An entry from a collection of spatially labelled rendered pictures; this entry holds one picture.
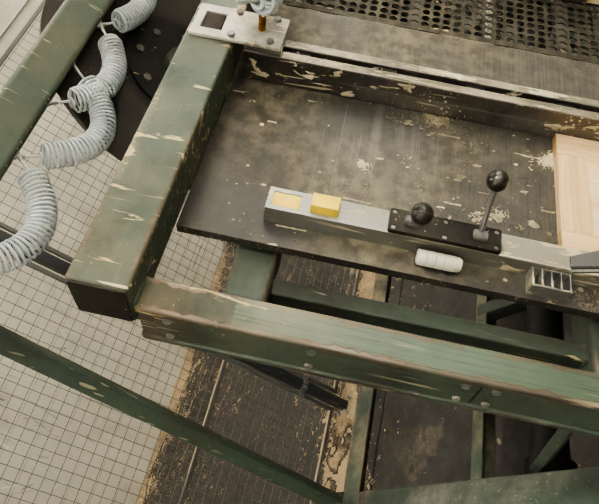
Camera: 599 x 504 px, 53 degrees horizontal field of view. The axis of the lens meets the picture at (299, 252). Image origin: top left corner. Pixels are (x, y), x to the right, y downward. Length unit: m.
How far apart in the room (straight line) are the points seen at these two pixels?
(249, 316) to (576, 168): 0.74
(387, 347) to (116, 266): 0.43
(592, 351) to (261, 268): 0.60
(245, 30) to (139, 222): 0.51
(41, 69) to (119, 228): 0.76
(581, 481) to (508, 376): 0.60
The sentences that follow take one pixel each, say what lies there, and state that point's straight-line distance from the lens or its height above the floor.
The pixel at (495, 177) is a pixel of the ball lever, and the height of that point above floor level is 1.45.
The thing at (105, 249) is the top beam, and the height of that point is 1.91.
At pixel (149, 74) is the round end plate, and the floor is 1.92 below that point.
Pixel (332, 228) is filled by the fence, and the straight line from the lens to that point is 1.09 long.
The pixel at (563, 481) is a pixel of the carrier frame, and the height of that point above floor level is 0.79.
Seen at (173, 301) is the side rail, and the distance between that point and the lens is 0.97.
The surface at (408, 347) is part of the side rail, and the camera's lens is 0.96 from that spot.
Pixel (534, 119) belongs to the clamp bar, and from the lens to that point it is 1.37.
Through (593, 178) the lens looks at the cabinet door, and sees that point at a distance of 1.35.
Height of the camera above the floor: 2.05
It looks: 24 degrees down
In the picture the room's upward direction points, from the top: 59 degrees counter-clockwise
